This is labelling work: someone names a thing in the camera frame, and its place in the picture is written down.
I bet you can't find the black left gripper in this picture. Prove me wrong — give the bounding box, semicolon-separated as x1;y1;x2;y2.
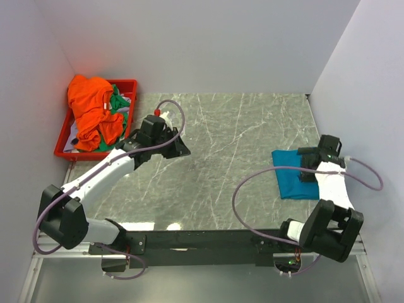
151;127;191;159

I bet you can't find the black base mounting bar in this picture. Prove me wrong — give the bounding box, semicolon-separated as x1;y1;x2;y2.
88;229;304;274

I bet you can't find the orange t shirt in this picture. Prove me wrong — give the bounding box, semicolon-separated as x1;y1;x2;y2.
68;74;124;152

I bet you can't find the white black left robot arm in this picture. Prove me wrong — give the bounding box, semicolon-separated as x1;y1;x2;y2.
36;115;191;254

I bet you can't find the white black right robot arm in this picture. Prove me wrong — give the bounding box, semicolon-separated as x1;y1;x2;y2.
277;135;364;263

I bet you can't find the red plastic bin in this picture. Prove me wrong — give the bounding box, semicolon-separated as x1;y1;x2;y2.
54;79;138;162

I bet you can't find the green t shirt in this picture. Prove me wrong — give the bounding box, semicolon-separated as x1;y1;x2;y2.
95;84;131;152

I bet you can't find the blue t shirt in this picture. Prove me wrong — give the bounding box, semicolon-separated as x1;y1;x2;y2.
271;150;319;201

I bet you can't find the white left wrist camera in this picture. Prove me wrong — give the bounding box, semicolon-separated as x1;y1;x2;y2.
153;109;175;129

